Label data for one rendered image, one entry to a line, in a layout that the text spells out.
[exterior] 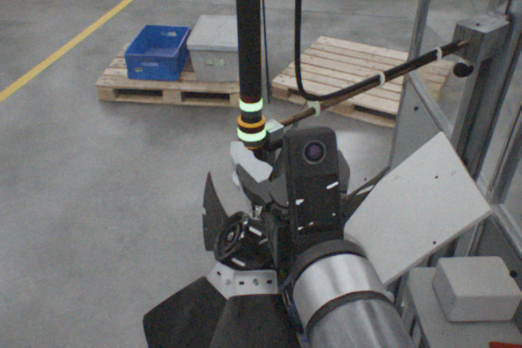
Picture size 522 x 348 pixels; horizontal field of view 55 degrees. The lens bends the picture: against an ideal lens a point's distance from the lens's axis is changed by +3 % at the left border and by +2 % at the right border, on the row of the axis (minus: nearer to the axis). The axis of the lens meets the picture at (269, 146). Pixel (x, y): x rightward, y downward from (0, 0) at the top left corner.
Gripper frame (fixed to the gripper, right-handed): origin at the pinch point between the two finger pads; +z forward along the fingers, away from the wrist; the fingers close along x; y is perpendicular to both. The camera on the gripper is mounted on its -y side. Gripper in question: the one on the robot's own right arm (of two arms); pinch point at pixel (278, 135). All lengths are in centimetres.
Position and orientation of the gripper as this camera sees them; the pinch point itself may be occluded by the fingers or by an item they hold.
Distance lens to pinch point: 58.1
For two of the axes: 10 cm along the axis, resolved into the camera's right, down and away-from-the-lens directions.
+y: 0.0, 8.1, 5.8
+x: 9.7, -1.3, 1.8
